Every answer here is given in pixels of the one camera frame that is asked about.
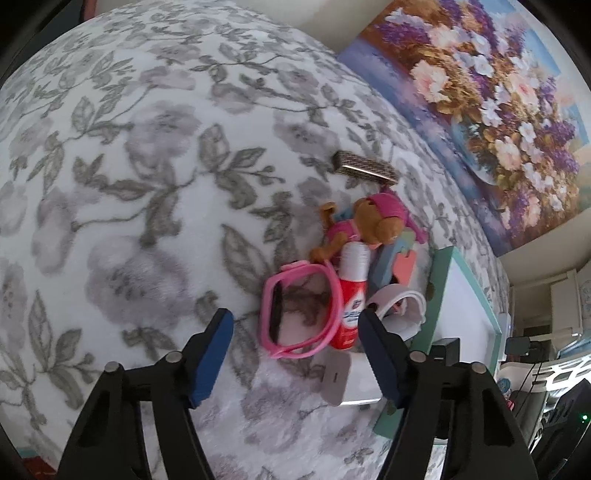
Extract pink toy dog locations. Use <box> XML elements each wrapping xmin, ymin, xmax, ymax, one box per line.
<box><xmin>309</xmin><ymin>193</ymin><xmax>428</xmax><ymax>265</ymax></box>

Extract red and white spray bottle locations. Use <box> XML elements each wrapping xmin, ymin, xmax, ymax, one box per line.
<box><xmin>329</xmin><ymin>242</ymin><xmax>370</xmax><ymax>352</ymax></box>

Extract gold patterned lighter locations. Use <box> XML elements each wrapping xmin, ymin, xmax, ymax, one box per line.
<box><xmin>332</xmin><ymin>150</ymin><xmax>399</xmax><ymax>186</ymax></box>

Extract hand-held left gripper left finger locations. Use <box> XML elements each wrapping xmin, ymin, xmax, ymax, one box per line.
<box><xmin>58</xmin><ymin>308</ymin><xmax>235</xmax><ymax>480</ymax></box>

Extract white furniture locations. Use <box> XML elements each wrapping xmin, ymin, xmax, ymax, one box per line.
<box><xmin>549</xmin><ymin>268</ymin><xmax>591</xmax><ymax>358</ymax></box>

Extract small black device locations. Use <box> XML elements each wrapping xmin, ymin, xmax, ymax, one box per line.
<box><xmin>507</xmin><ymin>336</ymin><xmax>540</xmax><ymax>360</ymax></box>

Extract white wristwatch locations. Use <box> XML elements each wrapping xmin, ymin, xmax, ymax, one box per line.
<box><xmin>367</xmin><ymin>286</ymin><xmax>428</xmax><ymax>343</ymax></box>

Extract teal box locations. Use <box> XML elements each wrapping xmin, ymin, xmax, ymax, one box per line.
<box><xmin>373</xmin><ymin>247</ymin><xmax>503</xmax><ymax>445</ymax></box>

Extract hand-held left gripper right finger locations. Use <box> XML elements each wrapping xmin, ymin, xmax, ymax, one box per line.
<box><xmin>358</xmin><ymin>309</ymin><xmax>541</xmax><ymax>480</ymax></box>

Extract pink sunglasses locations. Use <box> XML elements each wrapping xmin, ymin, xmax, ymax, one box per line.
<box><xmin>259</xmin><ymin>261</ymin><xmax>345</xmax><ymax>361</ymax></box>

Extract white flat charger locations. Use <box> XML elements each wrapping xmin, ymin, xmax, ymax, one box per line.
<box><xmin>323</xmin><ymin>353</ymin><xmax>385</xmax><ymax>408</ymax></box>

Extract orange and blue toy knife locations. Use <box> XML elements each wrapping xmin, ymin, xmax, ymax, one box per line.
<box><xmin>369</xmin><ymin>231</ymin><xmax>419</xmax><ymax>292</ymax></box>

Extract grey floral blanket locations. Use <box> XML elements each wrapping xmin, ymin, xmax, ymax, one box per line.
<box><xmin>0</xmin><ymin>0</ymin><xmax>511</xmax><ymax>480</ymax></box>

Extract floral painting wall poster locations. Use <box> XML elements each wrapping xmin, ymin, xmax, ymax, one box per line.
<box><xmin>337</xmin><ymin>0</ymin><xmax>591</xmax><ymax>254</ymax></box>

